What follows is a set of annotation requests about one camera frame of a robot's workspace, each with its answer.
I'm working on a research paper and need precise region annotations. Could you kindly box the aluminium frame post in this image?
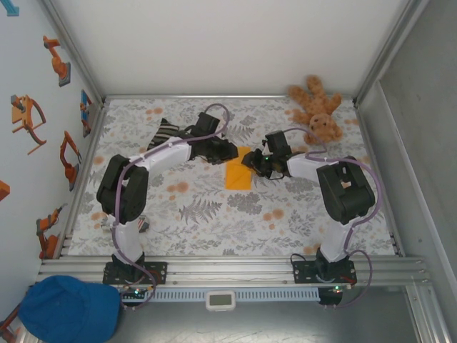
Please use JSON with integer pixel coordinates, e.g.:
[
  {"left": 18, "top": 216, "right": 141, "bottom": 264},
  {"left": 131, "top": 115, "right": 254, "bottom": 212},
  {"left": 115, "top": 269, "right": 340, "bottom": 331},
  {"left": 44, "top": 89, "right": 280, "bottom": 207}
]
[
  {"left": 352, "top": 0, "right": 428, "bottom": 106},
  {"left": 39, "top": 0, "right": 107, "bottom": 105}
]

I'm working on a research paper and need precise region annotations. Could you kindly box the orange and grey wall decal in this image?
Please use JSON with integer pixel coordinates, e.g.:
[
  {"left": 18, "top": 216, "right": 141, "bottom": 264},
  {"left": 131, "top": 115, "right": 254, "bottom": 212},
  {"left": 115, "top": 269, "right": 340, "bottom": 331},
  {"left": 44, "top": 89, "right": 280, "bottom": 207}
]
[{"left": 0, "top": 306, "right": 23, "bottom": 343}]

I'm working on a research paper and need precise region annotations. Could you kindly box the controller board with green light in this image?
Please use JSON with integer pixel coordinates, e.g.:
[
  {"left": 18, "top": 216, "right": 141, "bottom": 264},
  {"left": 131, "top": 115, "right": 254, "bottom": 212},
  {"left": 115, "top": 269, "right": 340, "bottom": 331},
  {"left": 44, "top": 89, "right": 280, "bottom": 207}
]
[
  {"left": 120, "top": 285, "right": 151, "bottom": 300},
  {"left": 318, "top": 284, "right": 349, "bottom": 307}
]

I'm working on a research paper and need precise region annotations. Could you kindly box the blue cap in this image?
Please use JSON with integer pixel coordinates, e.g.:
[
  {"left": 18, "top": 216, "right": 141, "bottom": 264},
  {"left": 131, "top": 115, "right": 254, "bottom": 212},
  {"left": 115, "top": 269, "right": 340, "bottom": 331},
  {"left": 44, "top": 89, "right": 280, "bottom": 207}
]
[{"left": 17, "top": 274, "right": 124, "bottom": 342}]

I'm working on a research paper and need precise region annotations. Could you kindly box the orange cloth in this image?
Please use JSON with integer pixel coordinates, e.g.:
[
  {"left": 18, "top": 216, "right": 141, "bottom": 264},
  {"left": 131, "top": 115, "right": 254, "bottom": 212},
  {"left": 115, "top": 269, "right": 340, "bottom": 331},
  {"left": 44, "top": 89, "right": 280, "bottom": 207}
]
[{"left": 224, "top": 146, "right": 253, "bottom": 190}]

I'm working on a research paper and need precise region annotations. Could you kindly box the floral fern print tablecloth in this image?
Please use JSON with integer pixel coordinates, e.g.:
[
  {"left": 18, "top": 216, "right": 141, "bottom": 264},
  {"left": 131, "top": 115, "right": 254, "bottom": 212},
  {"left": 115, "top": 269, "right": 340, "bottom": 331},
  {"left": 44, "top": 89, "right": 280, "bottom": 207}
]
[{"left": 67, "top": 98, "right": 398, "bottom": 257}]

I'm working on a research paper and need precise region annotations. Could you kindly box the white slotted cable duct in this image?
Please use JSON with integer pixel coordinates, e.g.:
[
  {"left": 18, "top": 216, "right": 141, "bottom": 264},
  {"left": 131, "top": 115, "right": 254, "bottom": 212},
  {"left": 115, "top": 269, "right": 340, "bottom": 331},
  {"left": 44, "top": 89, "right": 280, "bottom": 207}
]
[{"left": 148, "top": 288, "right": 321, "bottom": 302}]

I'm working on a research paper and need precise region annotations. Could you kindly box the black white striped sock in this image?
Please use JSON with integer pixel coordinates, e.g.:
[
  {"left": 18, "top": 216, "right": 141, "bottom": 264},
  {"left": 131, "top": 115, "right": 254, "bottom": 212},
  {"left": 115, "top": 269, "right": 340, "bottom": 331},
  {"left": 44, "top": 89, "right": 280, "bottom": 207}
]
[{"left": 144, "top": 117, "right": 180, "bottom": 153}]

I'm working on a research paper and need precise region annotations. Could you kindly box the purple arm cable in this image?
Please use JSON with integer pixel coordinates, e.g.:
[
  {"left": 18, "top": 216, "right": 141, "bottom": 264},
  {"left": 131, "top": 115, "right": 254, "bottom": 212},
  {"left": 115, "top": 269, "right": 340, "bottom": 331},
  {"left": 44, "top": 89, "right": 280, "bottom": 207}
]
[
  {"left": 112, "top": 103, "right": 231, "bottom": 312},
  {"left": 283, "top": 127, "right": 382, "bottom": 310}
]

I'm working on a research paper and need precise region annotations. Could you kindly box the wide aluminium frame rail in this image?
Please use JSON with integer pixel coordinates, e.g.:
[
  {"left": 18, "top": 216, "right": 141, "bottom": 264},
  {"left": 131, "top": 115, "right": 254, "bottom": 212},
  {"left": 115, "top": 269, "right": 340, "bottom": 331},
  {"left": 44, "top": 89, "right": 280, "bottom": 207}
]
[{"left": 37, "top": 254, "right": 429, "bottom": 287}]

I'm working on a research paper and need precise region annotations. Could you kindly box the brown teddy bear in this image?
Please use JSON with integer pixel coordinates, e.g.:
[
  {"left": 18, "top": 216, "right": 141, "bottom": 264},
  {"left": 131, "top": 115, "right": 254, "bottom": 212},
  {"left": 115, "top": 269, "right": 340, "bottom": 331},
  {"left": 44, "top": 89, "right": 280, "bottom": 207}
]
[{"left": 288, "top": 74, "right": 344, "bottom": 146}]

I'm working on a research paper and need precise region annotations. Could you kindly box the white timer display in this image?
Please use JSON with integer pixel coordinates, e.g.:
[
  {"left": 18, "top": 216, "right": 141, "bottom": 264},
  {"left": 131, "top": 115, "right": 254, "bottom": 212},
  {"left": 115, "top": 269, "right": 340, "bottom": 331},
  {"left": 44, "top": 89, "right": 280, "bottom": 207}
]
[{"left": 205, "top": 289, "right": 237, "bottom": 312}]

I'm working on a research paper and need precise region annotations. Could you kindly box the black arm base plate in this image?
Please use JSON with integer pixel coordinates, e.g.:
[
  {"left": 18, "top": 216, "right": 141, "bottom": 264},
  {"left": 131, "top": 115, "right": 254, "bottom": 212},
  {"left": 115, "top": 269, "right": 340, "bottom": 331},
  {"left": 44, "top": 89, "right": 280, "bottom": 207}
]
[
  {"left": 291, "top": 259, "right": 357, "bottom": 285},
  {"left": 102, "top": 261, "right": 169, "bottom": 285}
]

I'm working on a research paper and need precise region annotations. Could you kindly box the flag print sock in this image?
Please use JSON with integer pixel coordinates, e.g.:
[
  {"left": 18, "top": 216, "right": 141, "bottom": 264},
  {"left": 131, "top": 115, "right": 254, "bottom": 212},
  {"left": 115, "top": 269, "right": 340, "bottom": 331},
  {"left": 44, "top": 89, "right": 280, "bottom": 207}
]
[{"left": 101, "top": 215, "right": 151, "bottom": 235}]

